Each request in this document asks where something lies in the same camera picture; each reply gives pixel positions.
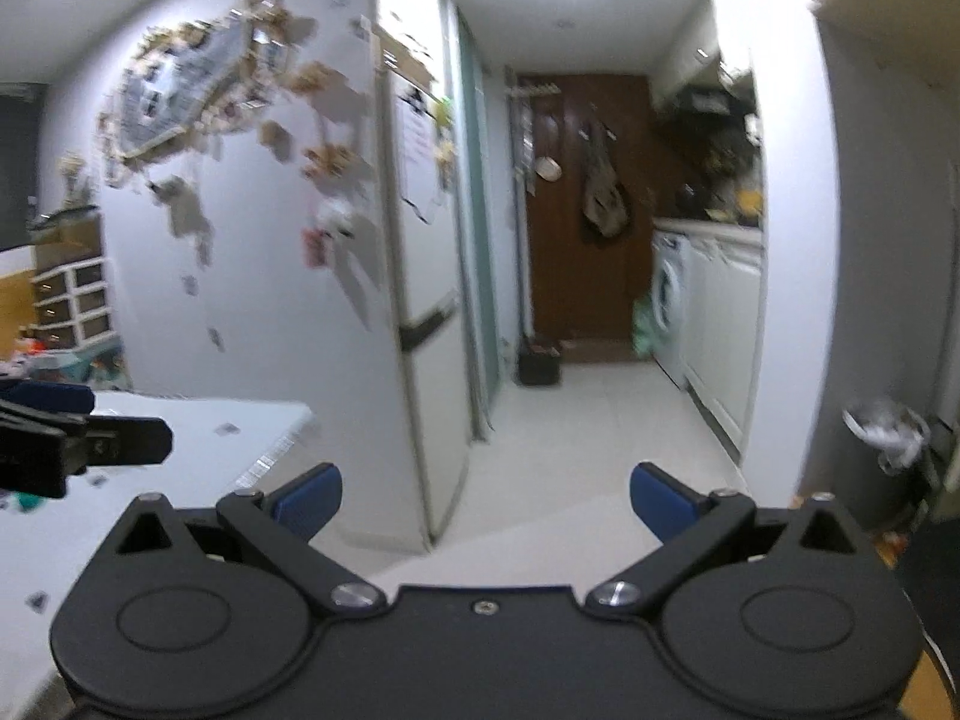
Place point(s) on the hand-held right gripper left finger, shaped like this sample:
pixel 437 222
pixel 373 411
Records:
pixel 307 499

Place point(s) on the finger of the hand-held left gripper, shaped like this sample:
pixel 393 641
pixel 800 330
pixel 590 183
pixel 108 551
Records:
pixel 112 442
pixel 45 396

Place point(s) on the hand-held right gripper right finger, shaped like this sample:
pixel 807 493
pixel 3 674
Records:
pixel 660 499

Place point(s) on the table with silver foil cover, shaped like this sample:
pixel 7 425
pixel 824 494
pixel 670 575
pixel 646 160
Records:
pixel 187 450

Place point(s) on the white drawer unit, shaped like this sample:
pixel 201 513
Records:
pixel 75 300

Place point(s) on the glass fish tank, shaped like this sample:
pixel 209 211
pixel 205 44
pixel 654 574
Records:
pixel 67 232

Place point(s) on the green plastic bag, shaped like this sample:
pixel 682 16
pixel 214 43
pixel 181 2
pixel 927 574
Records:
pixel 643 330

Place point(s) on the small black bin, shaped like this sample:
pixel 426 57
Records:
pixel 538 367

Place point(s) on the white kitchen base cabinets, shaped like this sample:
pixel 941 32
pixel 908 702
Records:
pixel 720 330

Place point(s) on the white washing machine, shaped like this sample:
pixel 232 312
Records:
pixel 667 300

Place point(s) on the white refrigerator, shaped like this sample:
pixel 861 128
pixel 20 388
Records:
pixel 427 315

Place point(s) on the grey bin with white bag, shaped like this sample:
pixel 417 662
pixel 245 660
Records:
pixel 877 465

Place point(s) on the dried flower bunch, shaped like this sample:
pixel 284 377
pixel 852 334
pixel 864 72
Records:
pixel 73 176

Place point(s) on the brown wooden door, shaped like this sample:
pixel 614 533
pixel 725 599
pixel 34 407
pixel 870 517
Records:
pixel 562 277

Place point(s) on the beige hanging bag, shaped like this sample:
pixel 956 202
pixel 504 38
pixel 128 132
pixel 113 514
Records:
pixel 604 195

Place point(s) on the frosted glass sliding door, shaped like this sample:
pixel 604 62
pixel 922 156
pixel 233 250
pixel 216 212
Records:
pixel 480 240

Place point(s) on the white round hanging plate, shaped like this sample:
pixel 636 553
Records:
pixel 548 169

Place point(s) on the white paper sheets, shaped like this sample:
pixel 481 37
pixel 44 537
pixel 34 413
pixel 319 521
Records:
pixel 416 157

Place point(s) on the black range hood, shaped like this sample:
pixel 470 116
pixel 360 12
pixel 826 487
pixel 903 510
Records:
pixel 709 101

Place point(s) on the white upper kitchen cabinets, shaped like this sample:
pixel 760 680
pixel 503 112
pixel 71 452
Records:
pixel 705 37

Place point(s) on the pink wall tag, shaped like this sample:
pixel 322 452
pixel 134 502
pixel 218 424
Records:
pixel 316 247

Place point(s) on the white fluffy wall toy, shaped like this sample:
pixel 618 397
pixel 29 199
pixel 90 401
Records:
pixel 337 217

